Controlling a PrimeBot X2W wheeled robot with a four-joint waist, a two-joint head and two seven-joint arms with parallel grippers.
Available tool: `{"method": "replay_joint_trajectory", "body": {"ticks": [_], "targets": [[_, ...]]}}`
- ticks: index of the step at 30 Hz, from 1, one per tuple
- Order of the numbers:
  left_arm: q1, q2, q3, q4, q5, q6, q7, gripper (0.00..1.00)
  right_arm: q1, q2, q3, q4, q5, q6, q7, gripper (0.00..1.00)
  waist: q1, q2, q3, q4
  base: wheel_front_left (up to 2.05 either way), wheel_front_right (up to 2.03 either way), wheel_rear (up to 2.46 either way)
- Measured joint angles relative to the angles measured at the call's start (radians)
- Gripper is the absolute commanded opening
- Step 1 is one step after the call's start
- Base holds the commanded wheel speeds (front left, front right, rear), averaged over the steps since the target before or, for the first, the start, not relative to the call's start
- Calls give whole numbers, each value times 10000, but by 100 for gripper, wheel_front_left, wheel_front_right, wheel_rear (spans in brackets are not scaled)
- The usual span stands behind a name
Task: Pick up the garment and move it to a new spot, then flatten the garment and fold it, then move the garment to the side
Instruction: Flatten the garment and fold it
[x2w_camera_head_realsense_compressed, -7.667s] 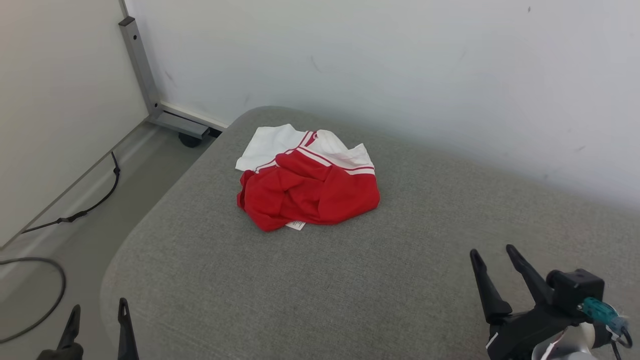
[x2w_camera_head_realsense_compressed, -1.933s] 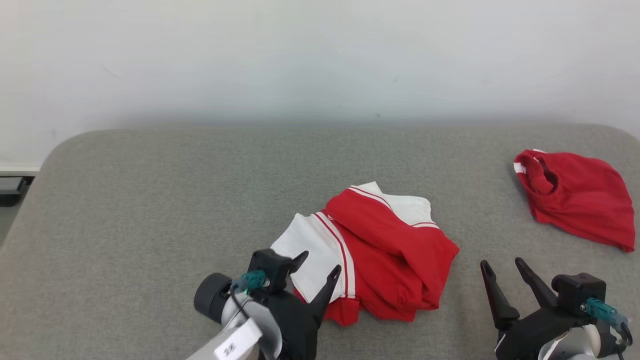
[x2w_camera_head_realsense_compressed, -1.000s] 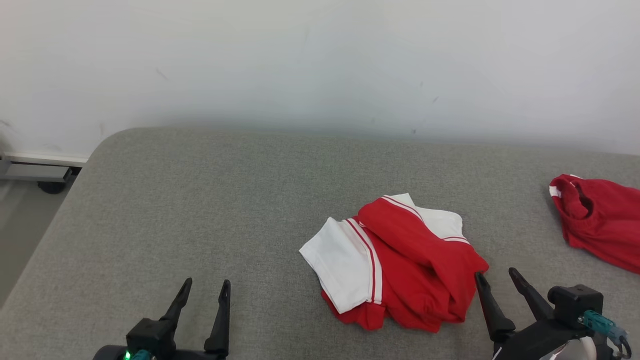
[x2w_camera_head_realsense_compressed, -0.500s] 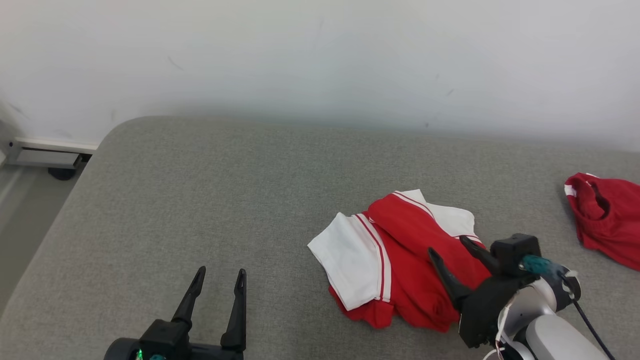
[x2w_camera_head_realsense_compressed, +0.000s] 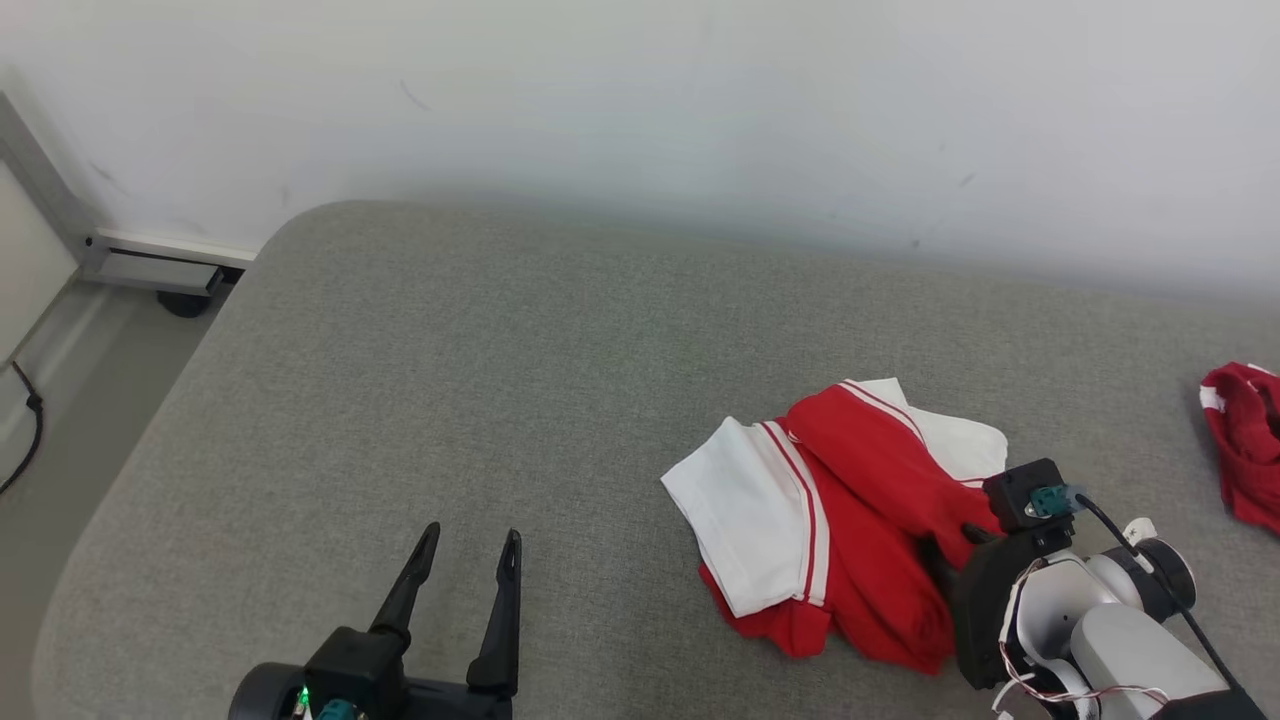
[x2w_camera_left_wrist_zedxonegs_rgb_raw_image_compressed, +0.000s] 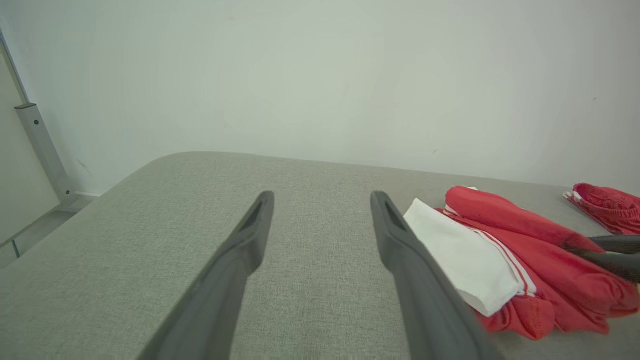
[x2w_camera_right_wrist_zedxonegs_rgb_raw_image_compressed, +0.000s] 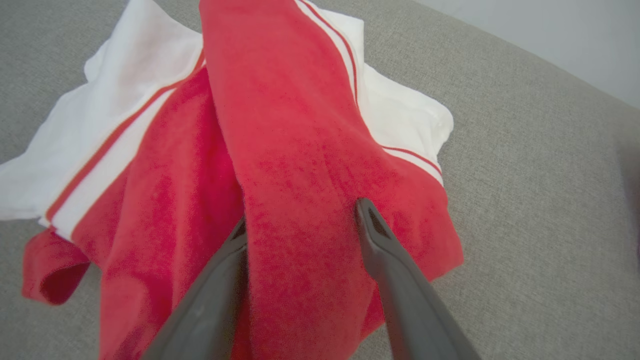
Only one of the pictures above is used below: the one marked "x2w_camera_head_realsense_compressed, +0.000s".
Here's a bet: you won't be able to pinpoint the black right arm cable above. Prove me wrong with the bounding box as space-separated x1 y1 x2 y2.
1075 492 1243 693

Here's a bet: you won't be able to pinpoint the black floor cable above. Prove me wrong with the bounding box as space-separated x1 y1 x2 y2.
0 359 47 497

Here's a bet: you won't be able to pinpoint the red shorts with white stripe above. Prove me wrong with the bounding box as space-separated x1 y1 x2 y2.
1198 361 1280 537

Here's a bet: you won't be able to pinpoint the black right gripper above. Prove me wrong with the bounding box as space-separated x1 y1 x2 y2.
918 523 1075 692

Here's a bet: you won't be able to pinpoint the red white basketball jersey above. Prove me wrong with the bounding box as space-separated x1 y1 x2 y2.
660 377 1010 677

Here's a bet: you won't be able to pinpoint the teal right camera connector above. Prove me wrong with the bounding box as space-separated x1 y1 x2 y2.
1029 484 1087 520

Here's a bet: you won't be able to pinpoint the grey partition post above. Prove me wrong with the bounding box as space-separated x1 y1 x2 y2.
0 92 93 263

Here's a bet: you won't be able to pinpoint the thin red white wires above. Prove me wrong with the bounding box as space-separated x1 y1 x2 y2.
989 560 1172 720

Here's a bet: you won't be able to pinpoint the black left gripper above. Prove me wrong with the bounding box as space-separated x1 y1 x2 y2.
370 522 524 720

